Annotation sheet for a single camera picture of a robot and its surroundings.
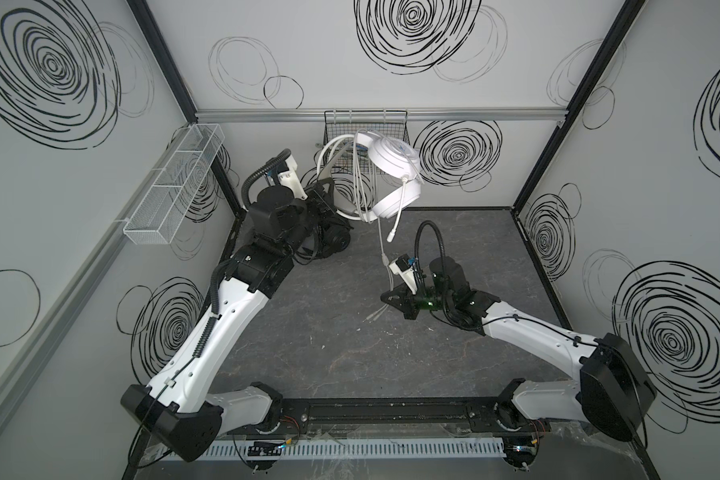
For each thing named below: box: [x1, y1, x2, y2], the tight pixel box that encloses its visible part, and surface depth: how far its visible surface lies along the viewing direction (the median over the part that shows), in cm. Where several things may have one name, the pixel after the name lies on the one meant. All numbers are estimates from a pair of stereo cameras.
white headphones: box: [317, 132, 422, 242], surface depth 50 cm
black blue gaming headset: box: [320, 222, 351, 258], surface depth 104 cm
